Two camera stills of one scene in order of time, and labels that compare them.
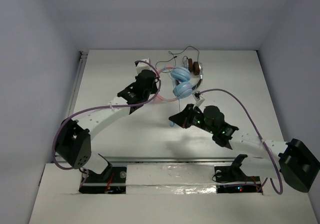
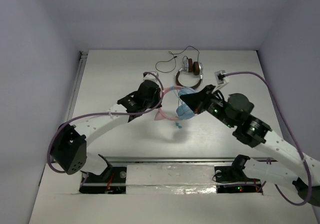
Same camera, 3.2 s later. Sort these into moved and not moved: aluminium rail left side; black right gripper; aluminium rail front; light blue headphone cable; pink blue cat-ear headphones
Moved: black right gripper; pink blue cat-ear headphones; light blue headphone cable
Not moved: aluminium rail left side; aluminium rail front
